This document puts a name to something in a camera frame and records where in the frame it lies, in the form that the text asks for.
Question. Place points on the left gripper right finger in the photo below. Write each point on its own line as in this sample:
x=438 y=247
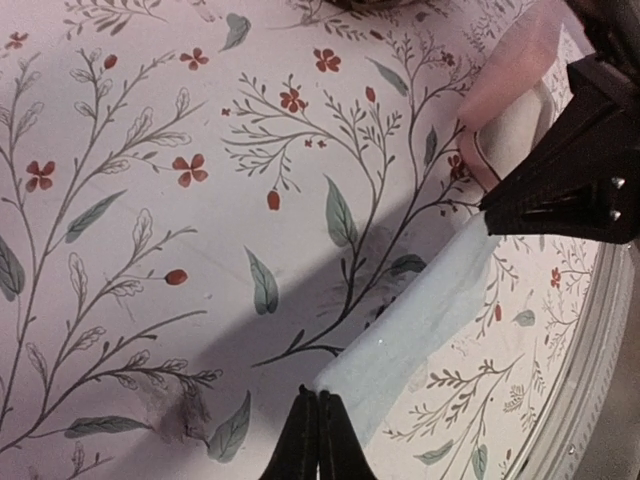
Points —
x=340 y=454

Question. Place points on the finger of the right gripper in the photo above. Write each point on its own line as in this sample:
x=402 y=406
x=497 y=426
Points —
x=603 y=210

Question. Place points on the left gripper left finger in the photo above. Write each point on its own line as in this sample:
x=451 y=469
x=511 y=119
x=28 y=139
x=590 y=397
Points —
x=295 y=456

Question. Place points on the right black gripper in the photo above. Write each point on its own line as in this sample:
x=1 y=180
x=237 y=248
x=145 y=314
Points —
x=595 y=140

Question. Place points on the pink translucent plastic cup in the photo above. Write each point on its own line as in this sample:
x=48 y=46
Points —
x=507 y=109

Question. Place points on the blue cleaning cloth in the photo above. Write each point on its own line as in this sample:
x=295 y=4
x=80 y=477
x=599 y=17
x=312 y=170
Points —
x=372 y=372

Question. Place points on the floral patterned table mat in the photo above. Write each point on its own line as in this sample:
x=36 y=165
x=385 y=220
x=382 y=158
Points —
x=202 y=203

